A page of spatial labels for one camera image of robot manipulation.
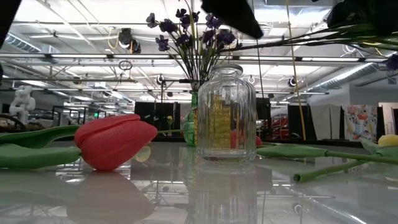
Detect black aluminium rig frame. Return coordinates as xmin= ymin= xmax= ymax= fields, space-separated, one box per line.
xmin=157 ymin=135 xmax=374 ymax=149

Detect clear ribbed glass jar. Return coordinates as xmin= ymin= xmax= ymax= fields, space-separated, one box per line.
xmin=197 ymin=63 xmax=257 ymax=163

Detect black hanging cable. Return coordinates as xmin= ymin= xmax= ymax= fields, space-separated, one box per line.
xmin=250 ymin=37 xmax=266 ymax=102

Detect black ceiling cable reel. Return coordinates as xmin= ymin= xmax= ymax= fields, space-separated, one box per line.
xmin=118 ymin=27 xmax=142 ymax=54

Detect floral printed cloth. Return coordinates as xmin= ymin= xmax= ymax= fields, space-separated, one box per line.
xmin=341 ymin=104 xmax=379 ymax=142

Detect pale pink panel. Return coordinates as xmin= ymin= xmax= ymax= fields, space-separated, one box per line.
xmin=378 ymin=101 xmax=398 ymax=136

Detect amber glass vase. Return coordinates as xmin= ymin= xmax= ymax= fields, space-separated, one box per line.
xmin=192 ymin=95 xmax=242 ymax=151

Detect silver ventilation duct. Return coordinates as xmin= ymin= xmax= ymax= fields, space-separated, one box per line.
xmin=306 ymin=62 xmax=398 ymax=93

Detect black partition panel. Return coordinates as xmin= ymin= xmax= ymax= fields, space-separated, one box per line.
xmin=287 ymin=105 xmax=312 ymax=139
xmin=134 ymin=101 xmax=181 ymax=131

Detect red artificial tulip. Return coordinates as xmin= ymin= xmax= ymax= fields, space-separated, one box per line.
xmin=255 ymin=135 xmax=398 ymax=166
xmin=0 ymin=114 xmax=159 ymax=171

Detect yellow hanging cable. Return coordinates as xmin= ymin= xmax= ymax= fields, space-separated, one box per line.
xmin=285 ymin=0 xmax=307 ymax=141

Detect black cable loop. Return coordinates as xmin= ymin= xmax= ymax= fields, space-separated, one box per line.
xmin=118 ymin=60 xmax=134 ymax=72

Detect green glass vase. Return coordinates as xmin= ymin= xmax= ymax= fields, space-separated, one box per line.
xmin=183 ymin=90 xmax=200 ymax=147

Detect white hanging cloth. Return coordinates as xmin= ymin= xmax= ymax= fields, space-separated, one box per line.
xmin=310 ymin=104 xmax=343 ymax=141

